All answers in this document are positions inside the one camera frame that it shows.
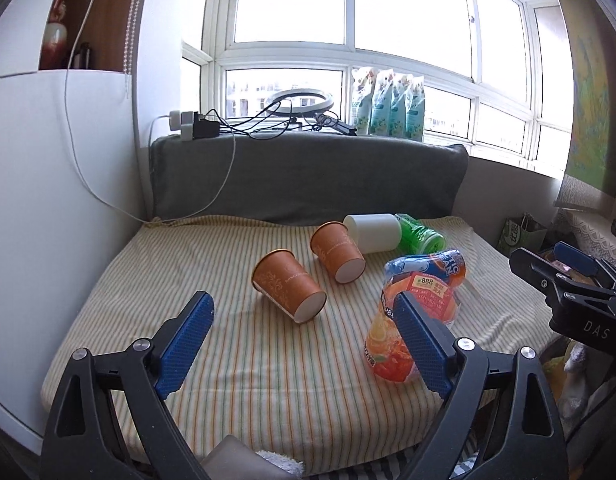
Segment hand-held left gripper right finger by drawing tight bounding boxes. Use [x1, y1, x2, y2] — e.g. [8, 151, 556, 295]
[392, 291, 569, 480]

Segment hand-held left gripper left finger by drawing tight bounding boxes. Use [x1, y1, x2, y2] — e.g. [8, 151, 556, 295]
[40, 290, 215, 480]

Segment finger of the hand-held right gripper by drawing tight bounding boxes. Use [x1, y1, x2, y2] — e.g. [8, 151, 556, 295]
[509, 247, 569, 307]
[553, 241, 616, 291]

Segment orange paper cup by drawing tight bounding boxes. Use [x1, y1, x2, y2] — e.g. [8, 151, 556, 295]
[252, 249, 327, 324]
[309, 222, 366, 286]

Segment white plastic cup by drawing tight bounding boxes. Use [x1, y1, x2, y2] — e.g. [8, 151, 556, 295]
[343, 213, 403, 254]

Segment green paper bag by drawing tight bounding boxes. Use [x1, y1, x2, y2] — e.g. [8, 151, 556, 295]
[497, 212, 548, 257]

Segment white patterned cloth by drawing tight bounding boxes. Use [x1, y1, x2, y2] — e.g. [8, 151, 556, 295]
[553, 175, 616, 263]

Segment white cloth bundle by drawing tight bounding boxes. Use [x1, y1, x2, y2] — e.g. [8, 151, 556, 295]
[557, 344, 591, 421]

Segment striped blanket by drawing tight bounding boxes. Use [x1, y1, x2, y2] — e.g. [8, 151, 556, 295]
[40, 215, 555, 477]

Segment green drink can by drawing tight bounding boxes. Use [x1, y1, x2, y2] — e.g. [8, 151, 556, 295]
[394, 213, 447, 255]

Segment grey pillow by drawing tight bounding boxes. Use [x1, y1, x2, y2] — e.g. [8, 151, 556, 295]
[200, 435, 275, 480]

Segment white towel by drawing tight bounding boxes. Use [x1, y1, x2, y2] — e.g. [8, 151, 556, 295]
[255, 450, 307, 479]

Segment green white pouch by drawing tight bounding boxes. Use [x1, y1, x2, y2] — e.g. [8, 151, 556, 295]
[390, 72, 414, 138]
[405, 75, 429, 141]
[370, 69, 396, 137]
[352, 67, 379, 136]

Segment grey cushion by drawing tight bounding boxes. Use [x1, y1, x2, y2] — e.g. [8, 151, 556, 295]
[149, 132, 470, 227]

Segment black power adapter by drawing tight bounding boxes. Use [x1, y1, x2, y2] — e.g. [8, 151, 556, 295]
[195, 114, 222, 139]

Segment white cabinet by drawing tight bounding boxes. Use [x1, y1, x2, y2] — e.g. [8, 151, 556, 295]
[0, 0, 156, 456]

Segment white power adapter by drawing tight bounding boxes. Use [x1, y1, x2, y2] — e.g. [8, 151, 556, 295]
[169, 109, 201, 142]

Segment red white vase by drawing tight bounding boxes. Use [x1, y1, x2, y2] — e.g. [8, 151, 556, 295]
[41, 0, 72, 69]

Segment wall map poster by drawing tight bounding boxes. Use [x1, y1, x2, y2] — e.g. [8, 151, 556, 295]
[547, 0, 616, 197]

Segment black cables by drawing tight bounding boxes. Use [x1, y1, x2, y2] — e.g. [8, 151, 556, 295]
[208, 99, 356, 139]

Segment ring light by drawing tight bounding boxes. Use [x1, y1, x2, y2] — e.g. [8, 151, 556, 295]
[262, 87, 336, 128]

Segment white window frame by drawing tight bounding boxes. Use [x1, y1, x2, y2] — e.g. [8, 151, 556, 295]
[180, 0, 575, 181]

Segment white cable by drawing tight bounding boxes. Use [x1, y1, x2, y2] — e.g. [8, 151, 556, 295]
[63, 0, 237, 226]

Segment beaded blind cord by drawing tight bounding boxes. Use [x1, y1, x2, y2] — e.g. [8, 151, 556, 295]
[122, 0, 151, 101]

